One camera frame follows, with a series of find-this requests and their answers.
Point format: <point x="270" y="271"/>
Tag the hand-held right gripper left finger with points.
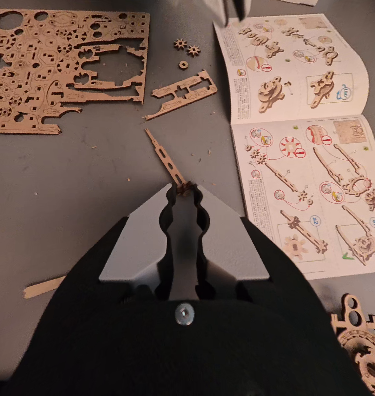
<point x="135" y="247"/>

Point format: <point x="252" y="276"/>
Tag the slotted wooden strip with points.
<point x="166" y="157"/>

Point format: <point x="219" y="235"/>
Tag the pale wooden stick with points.
<point x="42" y="287"/>

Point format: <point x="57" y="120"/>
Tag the assembled wooden model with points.
<point x="351" y="343"/>

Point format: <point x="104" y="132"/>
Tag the small wooden gear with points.
<point x="184" y="188"/>
<point x="180" y="44"/>
<point x="193" y="49"/>

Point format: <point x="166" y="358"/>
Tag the wooden offcut frame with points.
<point x="162" y="92"/>

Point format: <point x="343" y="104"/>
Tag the laser-cut wooden parts sheet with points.
<point x="125" y="92"/>

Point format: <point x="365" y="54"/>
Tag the white paper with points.
<point x="302" y="2"/>

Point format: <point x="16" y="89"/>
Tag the instruction booklet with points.
<point x="299" y="102"/>

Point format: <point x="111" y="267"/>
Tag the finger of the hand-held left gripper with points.
<point x="220" y="9"/>
<point x="243" y="7"/>

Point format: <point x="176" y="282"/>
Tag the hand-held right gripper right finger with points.
<point x="230" y="247"/>

